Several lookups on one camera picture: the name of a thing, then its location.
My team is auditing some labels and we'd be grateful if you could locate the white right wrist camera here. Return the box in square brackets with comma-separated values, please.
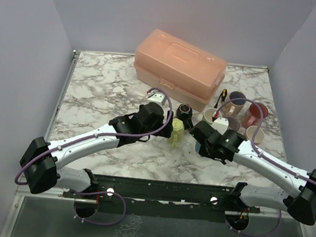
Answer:
[212, 117, 229, 135]

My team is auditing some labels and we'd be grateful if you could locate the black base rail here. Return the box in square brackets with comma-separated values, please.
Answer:
[63, 174, 259, 223]

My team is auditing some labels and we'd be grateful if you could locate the light green round mug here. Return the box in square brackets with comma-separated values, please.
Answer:
[202, 108, 217, 125]

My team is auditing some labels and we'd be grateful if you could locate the salmon pink mug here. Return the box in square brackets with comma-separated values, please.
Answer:
[245, 125, 265, 146]

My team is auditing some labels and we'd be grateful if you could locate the translucent pink plastic toolbox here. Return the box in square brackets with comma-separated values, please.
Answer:
[133, 30, 228, 112]

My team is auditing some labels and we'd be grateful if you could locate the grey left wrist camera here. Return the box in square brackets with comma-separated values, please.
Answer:
[147, 91, 167, 108]

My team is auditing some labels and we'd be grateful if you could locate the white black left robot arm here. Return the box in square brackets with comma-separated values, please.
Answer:
[14, 102, 173, 199]

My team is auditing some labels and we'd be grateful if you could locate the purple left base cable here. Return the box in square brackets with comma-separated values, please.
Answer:
[71, 183, 130, 228]

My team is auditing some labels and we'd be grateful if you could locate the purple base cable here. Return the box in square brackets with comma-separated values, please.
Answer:
[224, 206, 284, 237]
[71, 183, 130, 228]

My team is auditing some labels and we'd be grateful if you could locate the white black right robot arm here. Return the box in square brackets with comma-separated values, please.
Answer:
[190, 121, 316, 226]

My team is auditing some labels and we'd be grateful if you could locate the pink ghost pattern mug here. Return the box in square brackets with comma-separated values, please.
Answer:
[242, 102, 269, 129]

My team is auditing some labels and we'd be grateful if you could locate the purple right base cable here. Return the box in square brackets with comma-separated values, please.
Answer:
[224, 206, 284, 237]

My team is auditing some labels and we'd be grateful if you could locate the iridescent beige mug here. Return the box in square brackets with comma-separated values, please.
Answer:
[221, 91, 246, 118]

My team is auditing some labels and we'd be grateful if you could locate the orange black screwdriver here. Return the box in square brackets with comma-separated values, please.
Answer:
[214, 89, 228, 109]

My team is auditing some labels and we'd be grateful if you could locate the black mug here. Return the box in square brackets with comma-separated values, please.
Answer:
[176, 104, 194, 131]

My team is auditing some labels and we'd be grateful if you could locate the purple mug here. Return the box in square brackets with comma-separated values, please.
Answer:
[226, 116, 240, 132]

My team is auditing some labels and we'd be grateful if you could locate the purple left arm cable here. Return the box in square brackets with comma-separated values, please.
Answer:
[13, 75, 175, 200]

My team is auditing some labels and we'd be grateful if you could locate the green faceted mug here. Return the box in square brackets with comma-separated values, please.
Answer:
[169, 118, 184, 148]

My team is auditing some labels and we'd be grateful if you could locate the aluminium table frame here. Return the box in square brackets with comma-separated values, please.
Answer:
[12, 52, 316, 237]

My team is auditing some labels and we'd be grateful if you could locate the blue mug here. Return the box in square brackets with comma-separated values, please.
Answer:
[195, 142, 201, 153]

